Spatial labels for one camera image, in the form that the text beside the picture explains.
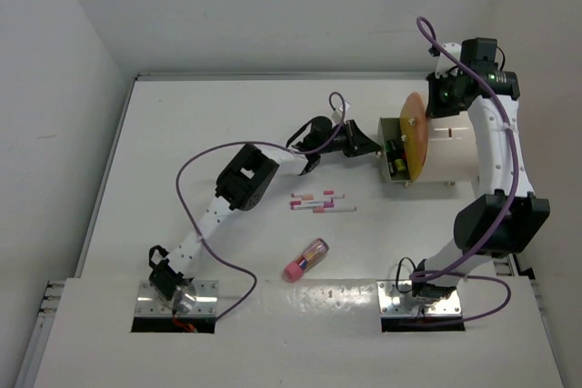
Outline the white pen orange band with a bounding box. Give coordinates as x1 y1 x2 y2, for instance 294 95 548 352
291 190 336 201

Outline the pink capped clip tube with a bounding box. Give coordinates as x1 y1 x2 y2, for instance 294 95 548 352
283 238 329 283

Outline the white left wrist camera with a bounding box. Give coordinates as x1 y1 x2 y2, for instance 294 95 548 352
334 101 350 119

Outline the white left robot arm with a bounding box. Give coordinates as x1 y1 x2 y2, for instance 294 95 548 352
148 116 381 302

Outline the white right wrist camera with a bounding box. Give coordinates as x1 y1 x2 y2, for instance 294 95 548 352
426 43 462 80

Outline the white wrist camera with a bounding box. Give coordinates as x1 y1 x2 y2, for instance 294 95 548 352
334 101 350 119
426 43 462 80

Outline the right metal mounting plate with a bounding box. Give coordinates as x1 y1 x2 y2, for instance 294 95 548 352
376 280 463 320

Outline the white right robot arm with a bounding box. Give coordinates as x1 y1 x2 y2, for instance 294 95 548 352
411 37 550 302

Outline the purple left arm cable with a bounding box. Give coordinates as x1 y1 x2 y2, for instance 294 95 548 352
175 92 351 320

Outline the yellow black highlighter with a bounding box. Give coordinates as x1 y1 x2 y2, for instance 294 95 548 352
394 159 406 173

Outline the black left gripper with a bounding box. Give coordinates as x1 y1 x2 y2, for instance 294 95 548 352
317 120 381 157

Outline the white cylindrical drawer organizer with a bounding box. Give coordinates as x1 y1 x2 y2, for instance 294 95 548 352
416 113 478 183

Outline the yellow drawer with gold knob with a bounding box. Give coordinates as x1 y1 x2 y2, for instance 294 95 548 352
399 93 428 141

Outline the metal mounting plate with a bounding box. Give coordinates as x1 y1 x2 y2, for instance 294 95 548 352
134 280 218 318
376 280 463 320

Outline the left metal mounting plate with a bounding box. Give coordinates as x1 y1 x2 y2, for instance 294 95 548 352
134 280 218 318

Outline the white pen magenta cap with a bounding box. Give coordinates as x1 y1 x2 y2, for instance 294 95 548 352
290 194 346 210

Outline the green black highlighter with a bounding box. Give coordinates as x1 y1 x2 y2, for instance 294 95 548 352
385 140 398 153

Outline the white pen pink tip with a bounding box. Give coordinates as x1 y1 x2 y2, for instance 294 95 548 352
312 206 357 214

